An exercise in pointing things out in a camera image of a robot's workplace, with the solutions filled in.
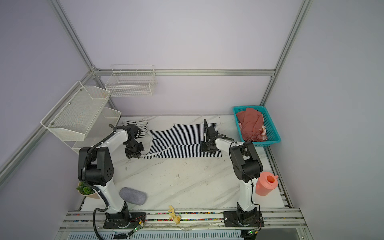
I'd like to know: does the white wire wall basket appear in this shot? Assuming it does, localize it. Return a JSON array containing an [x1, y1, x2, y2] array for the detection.
[[105, 65, 158, 97]]

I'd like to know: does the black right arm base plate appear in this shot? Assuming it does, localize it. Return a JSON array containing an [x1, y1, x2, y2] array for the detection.
[[223, 207, 265, 227]]

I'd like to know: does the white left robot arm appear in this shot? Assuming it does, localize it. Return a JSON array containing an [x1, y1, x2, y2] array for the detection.
[[78, 124, 144, 214]]

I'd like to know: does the grey felt pouch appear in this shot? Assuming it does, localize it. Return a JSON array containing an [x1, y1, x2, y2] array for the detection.
[[119, 187, 147, 206]]

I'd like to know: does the red tank top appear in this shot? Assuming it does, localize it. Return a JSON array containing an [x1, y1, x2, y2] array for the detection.
[[236, 108, 265, 142]]

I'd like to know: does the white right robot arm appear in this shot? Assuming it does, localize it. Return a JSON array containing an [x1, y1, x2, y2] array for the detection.
[[201, 122, 264, 212]]

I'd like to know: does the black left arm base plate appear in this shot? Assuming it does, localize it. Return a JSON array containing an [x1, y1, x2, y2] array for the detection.
[[103, 212, 147, 229]]

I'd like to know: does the potted green plant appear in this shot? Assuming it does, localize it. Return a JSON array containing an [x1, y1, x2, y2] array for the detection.
[[77, 182, 100, 199]]

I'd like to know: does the teal plastic basket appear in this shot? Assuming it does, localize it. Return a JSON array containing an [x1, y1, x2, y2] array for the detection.
[[233, 106, 281, 147]]

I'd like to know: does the white mesh two-tier shelf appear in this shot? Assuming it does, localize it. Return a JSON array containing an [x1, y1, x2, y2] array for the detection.
[[41, 82, 121, 153]]

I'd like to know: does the navy striped tank top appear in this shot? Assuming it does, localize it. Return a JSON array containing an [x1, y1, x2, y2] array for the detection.
[[142, 124, 222, 159]]

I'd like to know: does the black white striped tank top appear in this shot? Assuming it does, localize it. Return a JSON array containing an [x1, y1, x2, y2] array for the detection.
[[121, 118, 149, 139]]

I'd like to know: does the red white striped garment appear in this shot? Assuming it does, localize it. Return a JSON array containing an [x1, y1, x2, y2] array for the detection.
[[260, 125, 268, 142]]

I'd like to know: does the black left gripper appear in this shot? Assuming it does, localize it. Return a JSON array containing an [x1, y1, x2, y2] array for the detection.
[[124, 139, 145, 159]]

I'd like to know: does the yellow banana toy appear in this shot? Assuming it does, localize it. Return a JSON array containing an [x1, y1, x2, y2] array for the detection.
[[168, 205, 182, 225]]

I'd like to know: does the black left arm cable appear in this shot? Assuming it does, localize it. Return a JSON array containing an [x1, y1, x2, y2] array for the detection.
[[92, 182, 110, 240]]

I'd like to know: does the aluminium frame rail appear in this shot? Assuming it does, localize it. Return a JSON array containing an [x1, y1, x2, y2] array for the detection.
[[93, 69, 276, 77]]

